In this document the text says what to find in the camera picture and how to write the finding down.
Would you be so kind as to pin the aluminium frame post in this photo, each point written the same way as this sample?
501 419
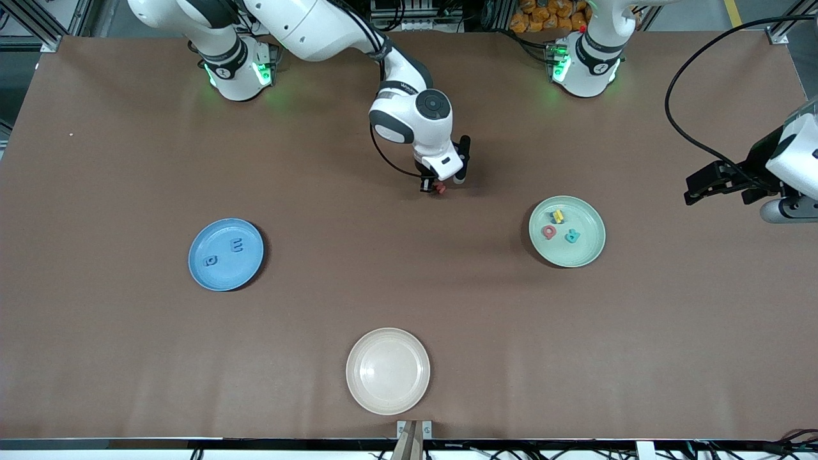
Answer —
19 43
783 32

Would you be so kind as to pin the red foam letter Q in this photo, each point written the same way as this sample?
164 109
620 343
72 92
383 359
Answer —
544 232

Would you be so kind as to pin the rounded blue foam letter m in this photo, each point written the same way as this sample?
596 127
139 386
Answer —
238 245

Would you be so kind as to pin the teal foam letter R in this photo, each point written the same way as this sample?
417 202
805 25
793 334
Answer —
573 237

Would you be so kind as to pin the beige plate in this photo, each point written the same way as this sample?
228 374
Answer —
388 370

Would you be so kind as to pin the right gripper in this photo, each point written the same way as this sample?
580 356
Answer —
425 179

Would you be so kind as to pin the pile of orange packets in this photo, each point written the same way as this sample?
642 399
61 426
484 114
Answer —
543 16

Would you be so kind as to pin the small metal bracket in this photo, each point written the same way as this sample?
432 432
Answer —
401 427

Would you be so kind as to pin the green plate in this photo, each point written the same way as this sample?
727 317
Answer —
581 252

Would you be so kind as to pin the blue plate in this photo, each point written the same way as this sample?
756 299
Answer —
223 278

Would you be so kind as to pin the yellow foam letter H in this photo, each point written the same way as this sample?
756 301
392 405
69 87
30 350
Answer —
558 216

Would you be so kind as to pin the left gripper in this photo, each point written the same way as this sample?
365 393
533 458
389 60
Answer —
755 161

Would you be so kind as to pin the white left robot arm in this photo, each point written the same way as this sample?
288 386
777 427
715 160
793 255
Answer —
588 64

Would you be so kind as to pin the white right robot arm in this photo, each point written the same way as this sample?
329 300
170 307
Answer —
307 25

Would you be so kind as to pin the brown table cover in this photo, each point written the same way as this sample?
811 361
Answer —
409 300

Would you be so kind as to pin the long white socket bar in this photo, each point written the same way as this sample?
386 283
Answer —
415 25

